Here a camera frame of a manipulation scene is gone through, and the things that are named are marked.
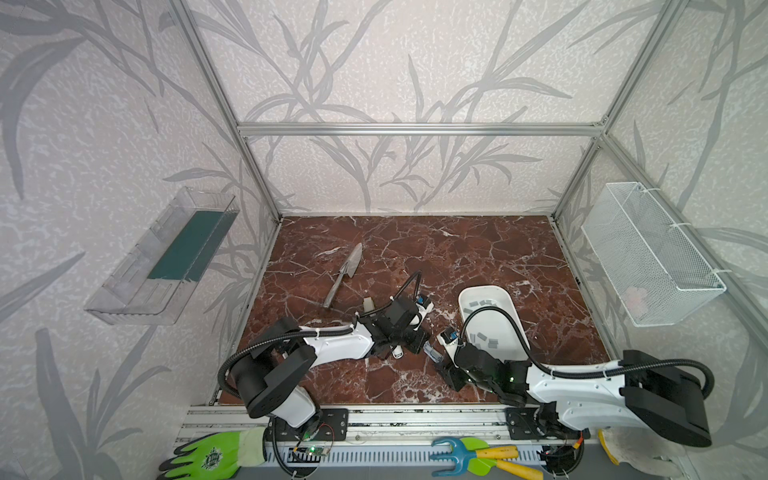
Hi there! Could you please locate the blue staple box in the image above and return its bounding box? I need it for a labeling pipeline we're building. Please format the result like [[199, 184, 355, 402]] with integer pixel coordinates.
[[423, 342, 443, 364]]

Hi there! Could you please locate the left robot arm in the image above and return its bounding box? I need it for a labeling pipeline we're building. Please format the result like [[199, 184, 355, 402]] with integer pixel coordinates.
[[217, 271, 433, 429]]

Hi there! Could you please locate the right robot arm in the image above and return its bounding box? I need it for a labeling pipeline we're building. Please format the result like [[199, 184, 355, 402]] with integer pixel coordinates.
[[438, 306, 715, 448]]

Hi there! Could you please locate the white plastic tray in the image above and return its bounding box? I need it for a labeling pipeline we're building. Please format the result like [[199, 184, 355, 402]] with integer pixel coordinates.
[[458, 285, 528, 361]]

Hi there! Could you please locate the metal garden trowel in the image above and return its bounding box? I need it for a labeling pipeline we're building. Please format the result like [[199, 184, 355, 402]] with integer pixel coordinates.
[[323, 243, 363, 309]]

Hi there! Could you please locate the teal toy garden rake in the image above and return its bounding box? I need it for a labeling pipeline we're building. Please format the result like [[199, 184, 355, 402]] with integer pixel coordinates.
[[430, 437, 519, 477]]

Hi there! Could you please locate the green toy garden shovel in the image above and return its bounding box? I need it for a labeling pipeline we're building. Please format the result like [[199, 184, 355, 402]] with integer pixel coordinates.
[[461, 437, 543, 480]]

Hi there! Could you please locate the white work glove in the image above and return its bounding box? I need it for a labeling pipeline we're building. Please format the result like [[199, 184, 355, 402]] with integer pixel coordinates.
[[598, 427, 685, 478]]

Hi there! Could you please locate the green work glove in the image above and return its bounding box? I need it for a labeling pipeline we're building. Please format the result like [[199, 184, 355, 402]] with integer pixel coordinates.
[[158, 427, 266, 479]]

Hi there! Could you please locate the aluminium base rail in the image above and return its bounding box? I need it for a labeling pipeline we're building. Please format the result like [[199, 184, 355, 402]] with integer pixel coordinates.
[[173, 403, 601, 469]]

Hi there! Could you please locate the white wire mesh basket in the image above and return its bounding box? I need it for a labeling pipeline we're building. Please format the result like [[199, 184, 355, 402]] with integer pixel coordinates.
[[582, 182, 727, 327]]

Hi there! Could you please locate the clear acrylic wall shelf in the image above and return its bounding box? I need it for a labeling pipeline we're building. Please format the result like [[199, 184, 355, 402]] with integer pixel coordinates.
[[85, 187, 240, 326]]

